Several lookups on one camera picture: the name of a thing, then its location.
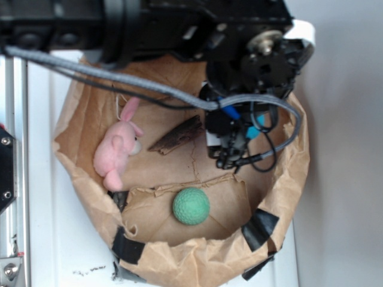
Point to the green dimpled ball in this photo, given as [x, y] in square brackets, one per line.
[191, 206]

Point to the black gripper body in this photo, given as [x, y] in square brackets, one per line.
[230, 130]

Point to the dark wood chip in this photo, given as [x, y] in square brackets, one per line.
[180, 135]

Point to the white plastic tray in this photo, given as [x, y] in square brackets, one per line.
[65, 248]

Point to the pink plush bunny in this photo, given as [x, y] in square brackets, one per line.
[119, 143]

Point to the aluminium frame rail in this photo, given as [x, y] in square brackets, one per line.
[15, 243]

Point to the brown paper bag bin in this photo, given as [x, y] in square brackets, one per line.
[249, 211]

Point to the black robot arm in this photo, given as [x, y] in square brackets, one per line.
[253, 52]

